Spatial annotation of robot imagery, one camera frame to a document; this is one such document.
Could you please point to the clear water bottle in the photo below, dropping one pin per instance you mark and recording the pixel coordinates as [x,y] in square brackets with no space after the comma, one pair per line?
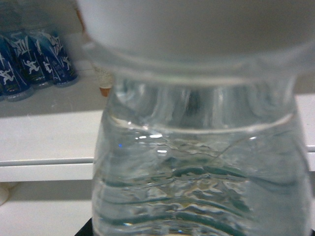
[201,135]

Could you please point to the blue sports drink bottle right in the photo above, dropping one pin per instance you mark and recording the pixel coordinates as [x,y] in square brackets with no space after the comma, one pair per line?
[64,74]

